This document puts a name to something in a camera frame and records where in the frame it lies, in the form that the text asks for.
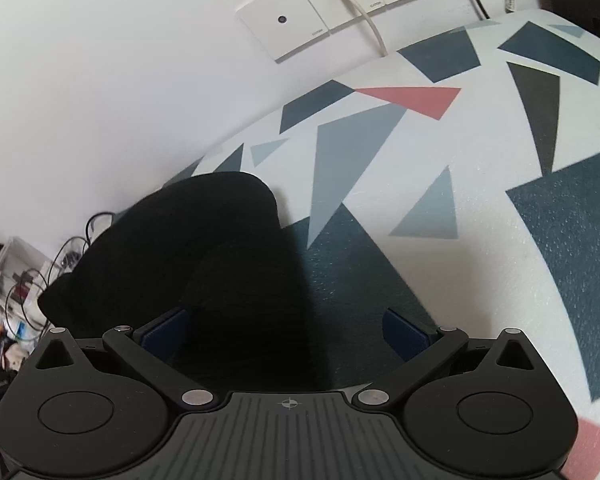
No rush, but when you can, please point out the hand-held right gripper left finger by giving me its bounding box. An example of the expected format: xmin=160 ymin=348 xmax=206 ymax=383
xmin=32 ymin=309 xmax=215 ymax=409

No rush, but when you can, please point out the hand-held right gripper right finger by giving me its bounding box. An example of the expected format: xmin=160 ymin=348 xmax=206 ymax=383
xmin=350 ymin=309 xmax=536 ymax=409

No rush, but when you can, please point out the black fleece garment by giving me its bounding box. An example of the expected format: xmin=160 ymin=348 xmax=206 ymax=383
xmin=37 ymin=171 xmax=333 ymax=393

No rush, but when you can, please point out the clear plastic box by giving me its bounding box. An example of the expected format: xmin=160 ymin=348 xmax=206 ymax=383
xmin=0 ymin=236 xmax=56 ymax=311

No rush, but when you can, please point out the white network cable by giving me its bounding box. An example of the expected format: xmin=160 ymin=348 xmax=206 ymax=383
xmin=335 ymin=0 xmax=388 ymax=58

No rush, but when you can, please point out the white wall plate with round port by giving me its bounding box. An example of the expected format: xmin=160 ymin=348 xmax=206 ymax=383
xmin=236 ymin=0 xmax=331 ymax=62

